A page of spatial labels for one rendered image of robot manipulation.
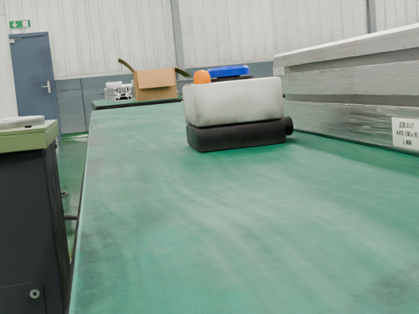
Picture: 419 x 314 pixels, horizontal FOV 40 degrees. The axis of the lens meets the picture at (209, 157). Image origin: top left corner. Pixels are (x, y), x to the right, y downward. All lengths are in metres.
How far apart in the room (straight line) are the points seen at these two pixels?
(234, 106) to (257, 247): 0.30
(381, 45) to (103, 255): 0.27
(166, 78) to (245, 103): 2.36
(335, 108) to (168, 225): 0.29
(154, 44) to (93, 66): 1.30
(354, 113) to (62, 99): 11.27
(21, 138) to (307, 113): 0.34
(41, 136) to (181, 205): 0.44
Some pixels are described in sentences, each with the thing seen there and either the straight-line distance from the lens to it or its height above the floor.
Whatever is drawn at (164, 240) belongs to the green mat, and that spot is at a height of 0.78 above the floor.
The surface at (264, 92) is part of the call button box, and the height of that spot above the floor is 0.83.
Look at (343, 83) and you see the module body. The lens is 0.49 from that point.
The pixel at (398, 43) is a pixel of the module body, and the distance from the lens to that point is 0.41.
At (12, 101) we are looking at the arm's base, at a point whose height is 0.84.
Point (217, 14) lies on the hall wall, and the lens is 12.05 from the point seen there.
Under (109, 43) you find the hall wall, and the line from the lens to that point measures 11.72.
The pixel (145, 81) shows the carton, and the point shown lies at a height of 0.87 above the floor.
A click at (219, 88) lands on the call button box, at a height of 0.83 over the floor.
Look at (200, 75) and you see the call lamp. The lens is 0.50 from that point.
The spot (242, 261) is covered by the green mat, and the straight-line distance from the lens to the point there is 0.20.
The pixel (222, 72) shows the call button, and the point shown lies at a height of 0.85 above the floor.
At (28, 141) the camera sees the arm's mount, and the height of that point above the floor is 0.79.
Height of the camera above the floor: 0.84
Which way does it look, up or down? 7 degrees down
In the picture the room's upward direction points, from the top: 5 degrees counter-clockwise
